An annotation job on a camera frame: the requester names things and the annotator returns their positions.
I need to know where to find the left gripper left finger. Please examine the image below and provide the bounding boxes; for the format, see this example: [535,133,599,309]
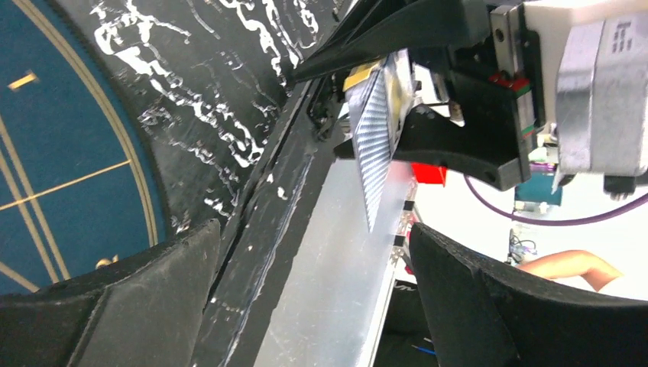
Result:
[1,220,220,366]

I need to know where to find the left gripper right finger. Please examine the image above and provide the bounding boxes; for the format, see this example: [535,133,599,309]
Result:
[410,223,647,366]

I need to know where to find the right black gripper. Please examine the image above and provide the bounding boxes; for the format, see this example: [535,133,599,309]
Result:
[292,0,546,191]

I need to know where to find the blue patterned playing cards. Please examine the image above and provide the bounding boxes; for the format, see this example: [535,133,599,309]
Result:
[348,70,391,232]

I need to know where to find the playing card deck box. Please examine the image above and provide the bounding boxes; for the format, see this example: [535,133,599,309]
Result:
[343,49,415,159]

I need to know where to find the person forearm in background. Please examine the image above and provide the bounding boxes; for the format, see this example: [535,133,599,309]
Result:
[517,250,624,291]

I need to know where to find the round dark blue poker mat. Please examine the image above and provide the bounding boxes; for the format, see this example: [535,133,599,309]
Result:
[1,1,169,294]

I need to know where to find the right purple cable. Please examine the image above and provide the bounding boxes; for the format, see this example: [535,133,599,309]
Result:
[463,174,648,227]

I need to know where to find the aluminium rail front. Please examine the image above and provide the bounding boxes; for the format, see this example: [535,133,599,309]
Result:
[255,161,413,366]

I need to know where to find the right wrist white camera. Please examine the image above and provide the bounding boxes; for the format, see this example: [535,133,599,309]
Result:
[524,1,647,177]

